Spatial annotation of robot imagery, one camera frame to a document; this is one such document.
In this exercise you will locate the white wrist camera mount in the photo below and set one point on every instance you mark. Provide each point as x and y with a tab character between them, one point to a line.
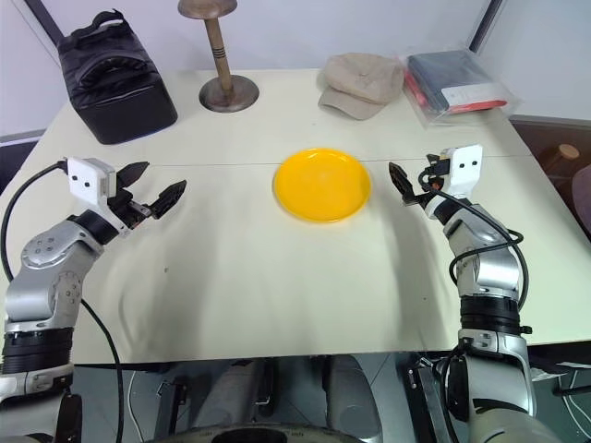
90	180
464	171

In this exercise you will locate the yellow round plate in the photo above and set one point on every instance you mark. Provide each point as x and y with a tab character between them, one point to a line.
323	184

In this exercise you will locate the dark rounded robot waist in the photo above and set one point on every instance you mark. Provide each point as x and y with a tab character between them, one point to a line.
268	433

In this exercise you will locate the purple chair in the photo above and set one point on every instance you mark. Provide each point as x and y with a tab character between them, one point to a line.
582	194

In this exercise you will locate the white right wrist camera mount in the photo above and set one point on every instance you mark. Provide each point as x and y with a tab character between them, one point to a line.
464	171

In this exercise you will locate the black metal table leg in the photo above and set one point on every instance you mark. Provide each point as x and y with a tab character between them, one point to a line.
427	401

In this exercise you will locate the black padded bag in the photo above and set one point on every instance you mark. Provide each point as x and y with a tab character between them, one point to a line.
120	97

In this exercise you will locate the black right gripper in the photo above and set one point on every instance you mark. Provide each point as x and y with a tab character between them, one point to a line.
431	182

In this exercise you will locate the wooden hat stand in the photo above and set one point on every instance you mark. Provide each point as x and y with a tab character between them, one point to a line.
221	69

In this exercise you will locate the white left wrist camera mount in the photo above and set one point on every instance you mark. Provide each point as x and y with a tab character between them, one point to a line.
90	180

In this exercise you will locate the clear bag with dark cloth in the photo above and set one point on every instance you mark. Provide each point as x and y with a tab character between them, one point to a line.
457	83

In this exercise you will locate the cream tablecloth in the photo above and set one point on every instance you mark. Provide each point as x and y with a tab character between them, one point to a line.
258	286

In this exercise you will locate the beige flat cap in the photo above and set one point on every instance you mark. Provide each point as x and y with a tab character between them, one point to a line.
360	83

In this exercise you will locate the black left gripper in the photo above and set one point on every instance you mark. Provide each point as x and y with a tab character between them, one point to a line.
131	210

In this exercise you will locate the round wooden knob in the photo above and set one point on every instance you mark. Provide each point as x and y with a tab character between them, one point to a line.
569	151

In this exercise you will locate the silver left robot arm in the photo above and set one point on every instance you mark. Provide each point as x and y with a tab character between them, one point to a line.
41	277

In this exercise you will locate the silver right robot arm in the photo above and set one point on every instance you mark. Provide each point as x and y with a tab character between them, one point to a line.
489	277

